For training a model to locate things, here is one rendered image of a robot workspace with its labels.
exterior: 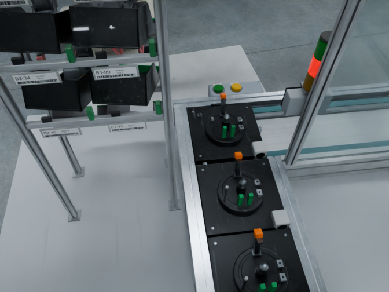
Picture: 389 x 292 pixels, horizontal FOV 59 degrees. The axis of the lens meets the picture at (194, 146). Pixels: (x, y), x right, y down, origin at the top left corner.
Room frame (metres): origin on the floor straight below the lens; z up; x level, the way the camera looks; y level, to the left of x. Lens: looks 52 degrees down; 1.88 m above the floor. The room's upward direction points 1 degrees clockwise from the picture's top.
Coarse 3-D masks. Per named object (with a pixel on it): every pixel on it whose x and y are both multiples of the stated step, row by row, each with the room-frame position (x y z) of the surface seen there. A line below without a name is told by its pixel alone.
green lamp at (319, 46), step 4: (320, 40) 0.68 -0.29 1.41; (320, 44) 0.68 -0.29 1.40; (324, 44) 0.67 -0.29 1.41; (316, 48) 0.69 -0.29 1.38; (320, 48) 0.67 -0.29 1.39; (324, 48) 0.67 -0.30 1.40; (316, 52) 0.68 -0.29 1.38; (320, 52) 0.67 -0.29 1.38; (324, 52) 0.66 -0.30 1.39; (316, 56) 0.67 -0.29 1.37; (320, 56) 0.67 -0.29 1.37; (320, 60) 0.66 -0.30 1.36
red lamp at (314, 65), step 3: (312, 57) 0.69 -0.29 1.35; (312, 60) 0.68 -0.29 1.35; (315, 60) 0.67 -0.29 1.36; (312, 63) 0.68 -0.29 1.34; (315, 63) 0.67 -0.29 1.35; (318, 63) 0.67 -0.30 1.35; (309, 66) 0.69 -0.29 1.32; (312, 66) 0.68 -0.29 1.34; (315, 66) 0.67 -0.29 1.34; (318, 66) 0.66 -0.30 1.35; (309, 69) 0.68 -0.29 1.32; (312, 69) 0.67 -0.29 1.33; (315, 69) 0.67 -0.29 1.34; (309, 72) 0.68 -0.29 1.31; (312, 72) 0.67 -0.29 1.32; (315, 72) 0.66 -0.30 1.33; (312, 75) 0.67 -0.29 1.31
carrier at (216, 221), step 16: (256, 160) 0.65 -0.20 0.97; (208, 176) 0.58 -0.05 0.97; (224, 176) 0.57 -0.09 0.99; (240, 176) 0.57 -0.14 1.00; (256, 176) 0.59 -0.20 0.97; (272, 176) 0.59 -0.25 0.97; (208, 192) 0.53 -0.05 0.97; (224, 192) 0.52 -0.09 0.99; (240, 192) 0.51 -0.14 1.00; (256, 192) 0.51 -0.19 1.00; (272, 192) 0.53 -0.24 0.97; (208, 208) 0.47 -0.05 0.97; (224, 208) 0.47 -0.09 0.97; (240, 208) 0.46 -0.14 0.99; (256, 208) 0.47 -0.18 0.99; (272, 208) 0.48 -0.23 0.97; (208, 224) 0.42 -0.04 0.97; (224, 224) 0.42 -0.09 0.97; (240, 224) 0.42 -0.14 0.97; (256, 224) 0.42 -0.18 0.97; (272, 224) 0.42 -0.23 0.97; (288, 224) 0.42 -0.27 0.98
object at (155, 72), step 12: (144, 72) 0.81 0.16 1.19; (156, 72) 0.72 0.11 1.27; (96, 84) 0.58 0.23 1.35; (108, 84) 0.58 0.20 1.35; (120, 84) 0.58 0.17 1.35; (132, 84) 0.58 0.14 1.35; (144, 84) 0.58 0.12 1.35; (156, 84) 0.70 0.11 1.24; (96, 96) 0.57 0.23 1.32; (108, 96) 0.57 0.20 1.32; (120, 96) 0.57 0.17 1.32; (132, 96) 0.57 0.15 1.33; (144, 96) 0.57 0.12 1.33
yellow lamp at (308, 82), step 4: (308, 72) 0.69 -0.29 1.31; (308, 76) 0.68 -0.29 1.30; (312, 76) 0.67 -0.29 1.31; (304, 80) 0.69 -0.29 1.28; (308, 80) 0.67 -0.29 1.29; (312, 80) 0.67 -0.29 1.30; (304, 84) 0.68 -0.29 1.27; (308, 84) 0.67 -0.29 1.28; (312, 84) 0.66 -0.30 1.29; (304, 88) 0.68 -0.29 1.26; (308, 88) 0.67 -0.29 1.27
